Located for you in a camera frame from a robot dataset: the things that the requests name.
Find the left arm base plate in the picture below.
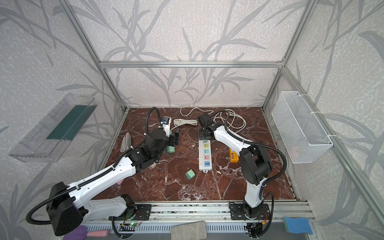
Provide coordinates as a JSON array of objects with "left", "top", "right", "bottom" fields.
[{"left": 115, "top": 204, "right": 152, "bottom": 221}]

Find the green cube charger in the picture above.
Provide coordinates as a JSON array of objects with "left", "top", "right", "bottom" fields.
[
  {"left": 185, "top": 170, "right": 196, "bottom": 180},
  {"left": 167, "top": 146, "right": 175, "bottom": 154}
]

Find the grey sponge block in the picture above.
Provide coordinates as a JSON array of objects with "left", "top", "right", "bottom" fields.
[{"left": 171, "top": 221, "right": 207, "bottom": 240}]

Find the purple pink brush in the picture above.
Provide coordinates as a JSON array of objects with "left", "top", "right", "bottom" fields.
[{"left": 63, "top": 226, "right": 110, "bottom": 240}]

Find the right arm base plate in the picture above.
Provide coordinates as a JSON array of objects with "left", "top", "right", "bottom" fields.
[{"left": 229, "top": 202, "right": 271, "bottom": 222}]

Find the orange power strip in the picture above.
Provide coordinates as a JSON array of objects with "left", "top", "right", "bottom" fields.
[{"left": 230, "top": 149, "right": 239, "bottom": 163}]

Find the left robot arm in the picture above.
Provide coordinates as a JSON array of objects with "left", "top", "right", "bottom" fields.
[{"left": 26, "top": 129, "right": 180, "bottom": 236}]

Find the white wire mesh basket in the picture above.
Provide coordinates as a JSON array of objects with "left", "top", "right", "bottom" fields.
[{"left": 272, "top": 91, "right": 333, "bottom": 164}]

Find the white multicolour power strip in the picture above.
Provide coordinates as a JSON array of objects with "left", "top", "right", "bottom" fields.
[{"left": 199, "top": 140, "right": 212, "bottom": 173}]

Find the green cube charger by strip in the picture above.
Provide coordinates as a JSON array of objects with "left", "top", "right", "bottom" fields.
[{"left": 167, "top": 146, "right": 175, "bottom": 154}]

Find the grey garden trowel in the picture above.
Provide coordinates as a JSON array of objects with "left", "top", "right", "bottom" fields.
[{"left": 120, "top": 132, "right": 132, "bottom": 153}]

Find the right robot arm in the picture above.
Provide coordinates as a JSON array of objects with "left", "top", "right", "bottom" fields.
[{"left": 198, "top": 111, "right": 287, "bottom": 219}]

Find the clear plastic wall tray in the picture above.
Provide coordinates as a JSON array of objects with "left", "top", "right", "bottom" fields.
[{"left": 9, "top": 94, "right": 98, "bottom": 163}]

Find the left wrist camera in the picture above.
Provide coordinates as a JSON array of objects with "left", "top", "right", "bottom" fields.
[{"left": 160, "top": 117, "right": 172, "bottom": 137}]

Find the blue sponge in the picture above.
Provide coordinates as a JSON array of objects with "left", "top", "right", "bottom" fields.
[{"left": 283, "top": 217, "right": 313, "bottom": 235}]

